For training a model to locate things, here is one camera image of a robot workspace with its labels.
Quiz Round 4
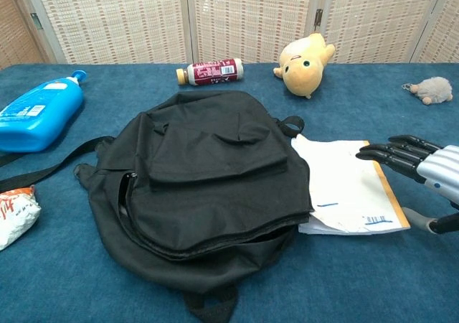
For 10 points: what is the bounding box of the small fluffy keychain toy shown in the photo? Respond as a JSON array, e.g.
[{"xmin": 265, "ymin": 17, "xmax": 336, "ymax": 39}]
[{"xmin": 401, "ymin": 76, "xmax": 454, "ymax": 106}]

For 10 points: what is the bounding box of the orange white snack packet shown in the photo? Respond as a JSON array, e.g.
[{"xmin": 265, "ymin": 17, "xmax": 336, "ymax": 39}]
[{"xmin": 0, "ymin": 185, "xmax": 42, "ymax": 251}]

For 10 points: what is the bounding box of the black backpack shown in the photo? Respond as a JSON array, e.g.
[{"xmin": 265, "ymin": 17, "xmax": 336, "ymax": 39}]
[{"xmin": 0, "ymin": 89, "xmax": 316, "ymax": 323}]

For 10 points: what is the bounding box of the woven folding screen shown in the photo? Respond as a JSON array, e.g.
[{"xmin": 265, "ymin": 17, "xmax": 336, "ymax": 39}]
[{"xmin": 0, "ymin": 0, "xmax": 459, "ymax": 71}]

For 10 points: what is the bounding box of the yellow plush toy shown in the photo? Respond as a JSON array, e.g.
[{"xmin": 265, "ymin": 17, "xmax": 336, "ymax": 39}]
[{"xmin": 273, "ymin": 32, "xmax": 336, "ymax": 100}]

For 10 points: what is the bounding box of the blue detergent pump bottle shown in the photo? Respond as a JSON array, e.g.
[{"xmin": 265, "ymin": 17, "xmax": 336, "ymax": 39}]
[{"xmin": 0, "ymin": 70, "xmax": 88, "ymax": 154}]

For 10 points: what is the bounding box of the yellow white notebook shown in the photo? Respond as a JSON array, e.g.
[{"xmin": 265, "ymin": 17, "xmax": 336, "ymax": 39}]
[{"xmin": 290, "ymin": 133, "xmax": 412, "ymax": 236}]

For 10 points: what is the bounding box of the drink bottle, maroon label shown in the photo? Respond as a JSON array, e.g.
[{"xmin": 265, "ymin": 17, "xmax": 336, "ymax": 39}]
[{"xmin": 175, "ymin": 57, "xmax": 245, "ymax": 87}]

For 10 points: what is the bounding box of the right robot hand, silver black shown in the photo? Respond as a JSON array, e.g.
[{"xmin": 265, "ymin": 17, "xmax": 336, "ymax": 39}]
[{"xmin": 355, "ymin": 134, "xmax": 459, "ymax": 235}]

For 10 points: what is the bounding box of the blue felt table cover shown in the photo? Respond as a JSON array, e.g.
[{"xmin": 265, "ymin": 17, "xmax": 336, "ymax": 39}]
[{"xmin": 0, "ymin": 62, "xmax": 459, "ymax": 323}]

